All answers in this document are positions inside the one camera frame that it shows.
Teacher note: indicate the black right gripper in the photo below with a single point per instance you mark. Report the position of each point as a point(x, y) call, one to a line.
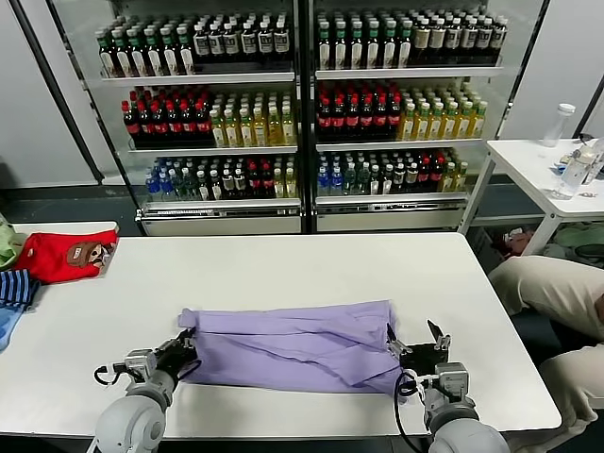
point(422, 358)

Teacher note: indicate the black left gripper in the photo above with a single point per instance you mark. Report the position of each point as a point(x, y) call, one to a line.
point(177, 356)

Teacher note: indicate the lavender cartoon-print t-shirt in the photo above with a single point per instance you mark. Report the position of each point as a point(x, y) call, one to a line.
point(292, 340)

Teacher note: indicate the red cloth pile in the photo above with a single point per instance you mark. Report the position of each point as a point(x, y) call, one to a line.
point(519, 244)

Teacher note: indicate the person in beige trousers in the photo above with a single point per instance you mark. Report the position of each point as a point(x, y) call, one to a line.
point(552, 288)

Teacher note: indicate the clear green water bottle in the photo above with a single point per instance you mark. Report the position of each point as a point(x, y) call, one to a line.
point(174, 185)
point(187, 185)
point(349, 180)
point(362, 180)

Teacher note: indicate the green-cap tea bottle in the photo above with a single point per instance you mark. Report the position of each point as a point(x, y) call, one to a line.
point(123, 58)
point(214, 185)
point(187, 58)
point(325, 53)
point(374, 180)
point(107, 58)
point(390, 53)
point(374, 53)
point(172, 58)
point(156, 58)
point(139, 58)
point(387, 180)
point(202, 185)
point(341, 53)
point(357, 53)
point(405, 53)

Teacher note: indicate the blue water bottle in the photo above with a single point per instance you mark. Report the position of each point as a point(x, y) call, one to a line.
point(162, 185)
point(323, 180)
point(149, 185)
point(335, 180)

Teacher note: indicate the white-cap dark drink bottle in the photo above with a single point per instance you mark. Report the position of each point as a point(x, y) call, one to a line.
point(239, 185)
point(200, 45)
point(412, 180)
point(247, 45)
point(263, 45)
point(280, 45)
point(230, 45)
point(227, 185)
point(215, 45)
point(399, 180)

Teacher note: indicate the red bear-print garment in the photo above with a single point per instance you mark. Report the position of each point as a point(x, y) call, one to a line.
point(52, 257)

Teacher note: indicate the red-cap cola bottle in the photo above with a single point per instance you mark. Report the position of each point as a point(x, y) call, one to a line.
point(366, 119)
point(173, 124)
point(253, 185)
point(157, 124)
point(265, 185)
point(352, 119)
point(188, 124)
point(324, 119)
point(202, 124)
point(437, 180)
point(395, 119)
point(126, 124)
point(338, 119)
point(380, 119)
point(424, 180)
point(142, 124)

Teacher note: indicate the green-cap yellow juice bottle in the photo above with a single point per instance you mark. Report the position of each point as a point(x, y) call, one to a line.
point(290, 185)
point(230, 131)
point(423, 125)
point(409, 125)
point(286, 131)
point(437, 125)
point(258, 131)
point(244, 131)
point(216, 131)
point(272, 131)
point(479, 125)
point(462, 180)
point(465, 125)
point(451, 125)
point(278, 185)
point(450, 180)

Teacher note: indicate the navy striped garment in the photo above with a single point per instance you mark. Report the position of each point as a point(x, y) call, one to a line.
point(16, 288)

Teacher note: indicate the light blue garment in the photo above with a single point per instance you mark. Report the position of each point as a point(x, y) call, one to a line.
point(7, 325)

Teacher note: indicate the green cloth pile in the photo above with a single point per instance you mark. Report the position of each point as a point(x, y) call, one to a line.
point(580, 237)

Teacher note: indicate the light green garment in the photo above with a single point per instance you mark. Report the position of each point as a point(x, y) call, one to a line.
point(7, 245)

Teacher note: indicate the white side table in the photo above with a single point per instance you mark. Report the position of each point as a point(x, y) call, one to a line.
point(524, 163)

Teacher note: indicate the clear plastic water bottle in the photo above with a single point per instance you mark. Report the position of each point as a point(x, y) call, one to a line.
point(571, 178)

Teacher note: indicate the small blue item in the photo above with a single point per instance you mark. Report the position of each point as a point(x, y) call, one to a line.
point(560, 165)

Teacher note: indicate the tall clear white-cap bottle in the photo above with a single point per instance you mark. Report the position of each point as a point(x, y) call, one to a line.
point(557, 130)

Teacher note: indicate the small beige device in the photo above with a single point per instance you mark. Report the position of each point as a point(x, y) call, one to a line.
point(592, 155)

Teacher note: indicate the beige-label dark drink bottle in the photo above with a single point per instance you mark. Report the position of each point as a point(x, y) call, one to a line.
point(421, 39)
point(437, 39)
point(484, 39)
point(499, 39)
point(469, 39)
point(453, 39)

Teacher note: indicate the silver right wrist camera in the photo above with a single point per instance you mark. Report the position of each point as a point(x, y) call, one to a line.
point(453, 377)

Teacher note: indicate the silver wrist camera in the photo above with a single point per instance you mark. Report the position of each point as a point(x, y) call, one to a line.
point(139, 361)
point(453, 377)

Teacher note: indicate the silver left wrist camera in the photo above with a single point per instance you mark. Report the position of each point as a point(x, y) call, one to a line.
point(139, 361)

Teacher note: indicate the black slanted frame post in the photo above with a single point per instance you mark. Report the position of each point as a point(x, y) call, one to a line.
point(61, 94)

